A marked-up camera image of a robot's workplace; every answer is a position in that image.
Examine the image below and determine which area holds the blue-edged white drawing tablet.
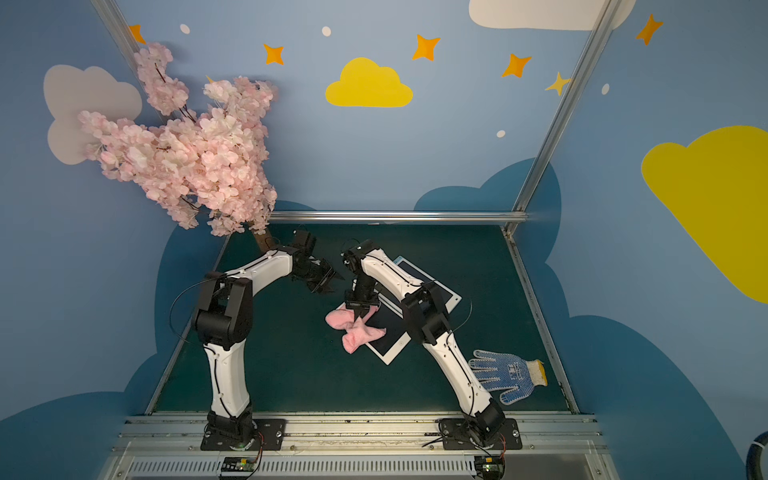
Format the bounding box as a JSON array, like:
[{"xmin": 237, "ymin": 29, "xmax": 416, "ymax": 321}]
[{"xmin": 394, "ymin": 256, "xmax": 462, "ymax": 313}]

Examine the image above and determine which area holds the pink cloth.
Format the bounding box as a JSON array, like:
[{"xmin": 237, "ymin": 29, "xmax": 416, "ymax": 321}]
[{"xmin": 325, "ymin": 306, "xmax": 386, "ymax": 354}]

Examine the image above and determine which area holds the black hose loop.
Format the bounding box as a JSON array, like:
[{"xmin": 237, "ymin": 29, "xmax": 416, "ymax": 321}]
[{"xmin": 745, "ymin": 430, "xmax": 768, "ymax": 480}]

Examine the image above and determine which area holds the blue dotted work glove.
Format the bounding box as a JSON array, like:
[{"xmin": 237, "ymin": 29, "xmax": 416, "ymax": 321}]
[{"xmin": 468, "ymin": 350, "xmax": 548, "ymax": 406}]

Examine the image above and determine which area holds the rear aluminium frame rail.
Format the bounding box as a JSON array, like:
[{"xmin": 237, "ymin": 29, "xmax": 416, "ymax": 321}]
[{"xmin": 270, "ymin": 210, "xmax": 527, "ymax": 224}]

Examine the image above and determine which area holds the pink cherry blossom tree crown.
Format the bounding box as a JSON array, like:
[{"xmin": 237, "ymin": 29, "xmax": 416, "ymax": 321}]
[{"xmin": 78, "ymin": 43, "xmax": 278, "ymax": 236}]

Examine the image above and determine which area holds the rusty brown tree trunk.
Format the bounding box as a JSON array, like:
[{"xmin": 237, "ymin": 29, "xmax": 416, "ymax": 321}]
[{"xmin": 253, "ymin": 229, "xmax": 280, "ymax": 253}]

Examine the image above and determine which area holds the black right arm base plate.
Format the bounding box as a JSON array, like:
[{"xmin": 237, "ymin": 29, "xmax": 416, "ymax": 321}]
[{"xmin": 437, "ymin": 417, "xmax": 523, "ymax": 451}]

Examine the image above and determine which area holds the left rear aluminium post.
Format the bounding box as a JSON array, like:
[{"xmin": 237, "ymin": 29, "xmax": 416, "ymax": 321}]
[{"xmin": 90, "ymin": 0, "xmax": 140, "ymax": 74}]

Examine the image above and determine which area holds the left green circuit board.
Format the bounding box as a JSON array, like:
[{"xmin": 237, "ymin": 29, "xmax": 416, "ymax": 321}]
[{"xmin": 220, "ymin": 456, "xmax": 259, "ymax": 476}]

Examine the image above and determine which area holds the front aluminium rail bed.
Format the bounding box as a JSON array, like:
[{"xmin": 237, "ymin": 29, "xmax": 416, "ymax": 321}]
[{"xmin": 99, "ymin": 411, "xmax": 619, "ymax": 479}]

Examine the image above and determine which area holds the right circuit board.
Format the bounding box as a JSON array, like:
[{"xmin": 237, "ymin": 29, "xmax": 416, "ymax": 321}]
[{"xmin": 474, "ymin": 455, "xmax": 505, "ymax": 480}]

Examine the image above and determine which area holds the aluminium post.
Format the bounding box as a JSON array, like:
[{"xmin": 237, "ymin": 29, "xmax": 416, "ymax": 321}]
[
  {"xmin": 90, "ymin": 0, "xmax": 140, "ymax": 74},
  {"xmin": 503, "ymin": 0, "xmax": 624, "ymax": 239}
]

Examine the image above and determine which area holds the right rear aluminium post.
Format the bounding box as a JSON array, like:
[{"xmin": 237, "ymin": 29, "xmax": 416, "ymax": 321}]
[{"xmin": 503, "ymin": 0, "xmax": 624, "ymax": 239}]

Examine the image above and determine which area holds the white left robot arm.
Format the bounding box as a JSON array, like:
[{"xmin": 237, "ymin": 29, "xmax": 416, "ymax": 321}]
[{"xmin": 192, "ymin": 230, "xmax": 336, "ymax": 451}]

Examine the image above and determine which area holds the right table edge rail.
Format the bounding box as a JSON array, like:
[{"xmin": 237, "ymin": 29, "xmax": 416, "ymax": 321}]
[{"xmin": 502, "ymin": 230, "xmax": 581, "ymax": 414}]

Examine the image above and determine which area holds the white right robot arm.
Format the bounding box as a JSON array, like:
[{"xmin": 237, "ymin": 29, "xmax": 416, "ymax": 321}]
[{"xmin": 342, "ymin": 240, "xmax": 505, "ymax": 447}]

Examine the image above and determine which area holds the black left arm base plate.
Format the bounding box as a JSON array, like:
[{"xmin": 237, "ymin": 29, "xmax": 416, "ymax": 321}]
[{"xmin": 200, "ymin": 415, "xmax": 287, "ymax": 452}]

